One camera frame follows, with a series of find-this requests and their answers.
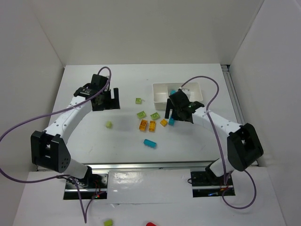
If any green lego near tray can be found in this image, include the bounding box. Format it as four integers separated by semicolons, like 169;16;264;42
135;98;142;104

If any long teal lego brick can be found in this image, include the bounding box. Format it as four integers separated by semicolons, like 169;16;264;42
143;139;157;148

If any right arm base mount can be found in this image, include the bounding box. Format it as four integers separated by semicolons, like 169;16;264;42
187;171;235;198

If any small green lego cube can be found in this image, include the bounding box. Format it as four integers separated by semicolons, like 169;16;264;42
105;121;112;129

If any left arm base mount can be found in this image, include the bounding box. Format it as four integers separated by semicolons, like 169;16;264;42
63;173;109;200

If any aluminium rail right side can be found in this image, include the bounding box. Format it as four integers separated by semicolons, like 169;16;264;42
221;65;245;124

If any green lego printed left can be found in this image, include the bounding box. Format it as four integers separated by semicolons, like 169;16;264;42
136;111;147;119

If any green lego printed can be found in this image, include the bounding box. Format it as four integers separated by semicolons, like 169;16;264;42
136;111;147;119
150;112;160;121

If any white three-compartment tray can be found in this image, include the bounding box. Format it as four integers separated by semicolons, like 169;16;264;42
152;82;203;111

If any red object at bottom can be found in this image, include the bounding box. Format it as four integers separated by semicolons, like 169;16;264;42
146;222;157;226

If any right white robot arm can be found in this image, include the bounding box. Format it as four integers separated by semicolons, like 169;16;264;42
166;90;264;178

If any small yellow lego brick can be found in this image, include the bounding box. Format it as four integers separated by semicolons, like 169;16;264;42
160;119;168;127

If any yellow lego long brick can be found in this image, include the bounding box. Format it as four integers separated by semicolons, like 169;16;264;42
149;121;156;132

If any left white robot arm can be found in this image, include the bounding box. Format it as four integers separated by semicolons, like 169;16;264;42
31;74;120;179

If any orange printed lego brick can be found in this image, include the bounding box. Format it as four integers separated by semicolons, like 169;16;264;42
139;120;148;131

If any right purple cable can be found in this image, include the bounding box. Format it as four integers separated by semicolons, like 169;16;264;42
178;75;257;210

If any green lego printed right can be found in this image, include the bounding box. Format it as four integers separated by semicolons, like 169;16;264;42
150;112;160;121

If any green lego on floor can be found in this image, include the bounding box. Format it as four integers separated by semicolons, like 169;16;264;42
103;219;113;226

